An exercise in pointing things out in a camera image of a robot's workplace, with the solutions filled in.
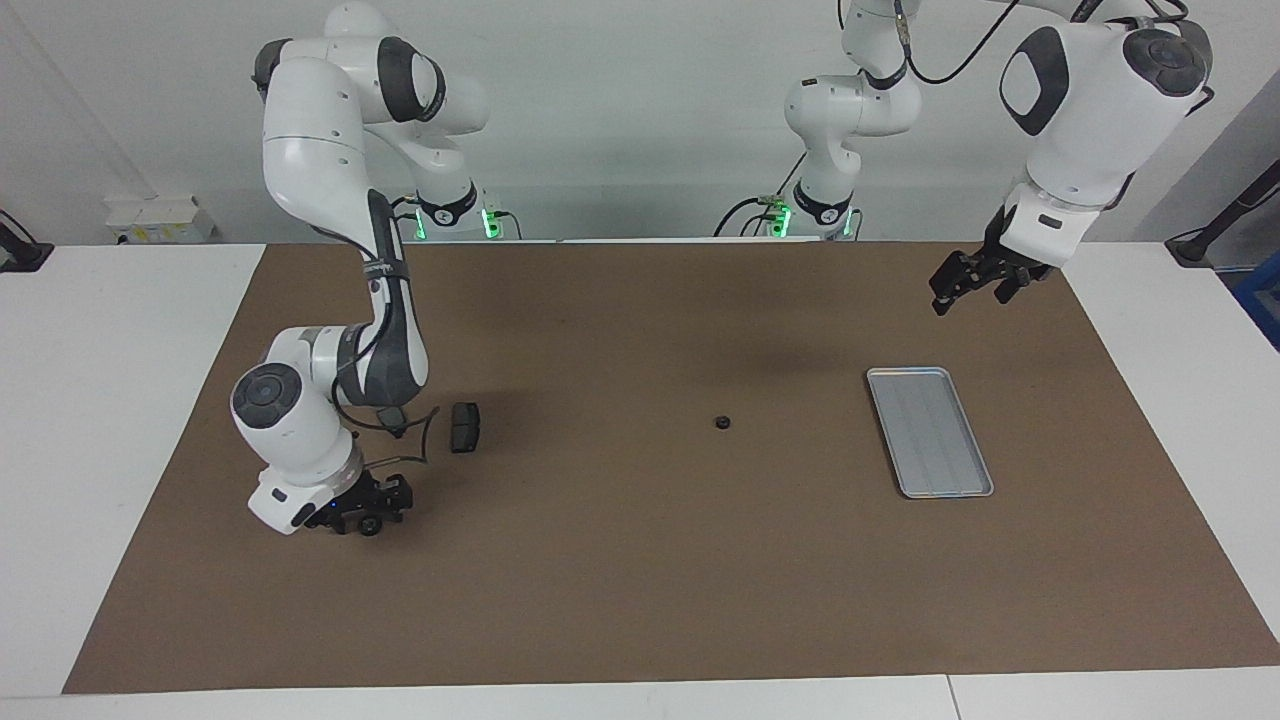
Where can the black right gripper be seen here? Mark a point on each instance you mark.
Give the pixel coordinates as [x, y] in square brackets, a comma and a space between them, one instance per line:
[350, 498]

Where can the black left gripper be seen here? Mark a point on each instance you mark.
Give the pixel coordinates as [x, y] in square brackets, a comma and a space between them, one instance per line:
[1010, 262]

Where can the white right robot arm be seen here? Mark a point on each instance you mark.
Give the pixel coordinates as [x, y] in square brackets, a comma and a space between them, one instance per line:
[320, 150]

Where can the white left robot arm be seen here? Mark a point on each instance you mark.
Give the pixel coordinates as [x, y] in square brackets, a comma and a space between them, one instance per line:
[1090, 110]

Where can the silver ribbed metal tray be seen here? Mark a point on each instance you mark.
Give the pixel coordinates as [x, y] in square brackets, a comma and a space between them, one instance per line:
[930, 430]

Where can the rectangular dark brake pad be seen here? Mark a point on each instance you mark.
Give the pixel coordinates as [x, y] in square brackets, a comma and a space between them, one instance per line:
[465, 428]

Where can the brown table mat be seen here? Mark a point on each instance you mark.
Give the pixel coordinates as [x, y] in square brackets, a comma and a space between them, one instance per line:
[600, 580]

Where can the blue box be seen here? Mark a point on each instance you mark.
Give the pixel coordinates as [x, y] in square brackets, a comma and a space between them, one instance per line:
[1262, 300]

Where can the black desk clamp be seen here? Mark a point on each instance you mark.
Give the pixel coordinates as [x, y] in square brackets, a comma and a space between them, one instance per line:
[20, 250]

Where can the white wall socket box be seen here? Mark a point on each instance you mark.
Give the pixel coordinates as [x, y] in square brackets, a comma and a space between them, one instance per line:
[160, 220]

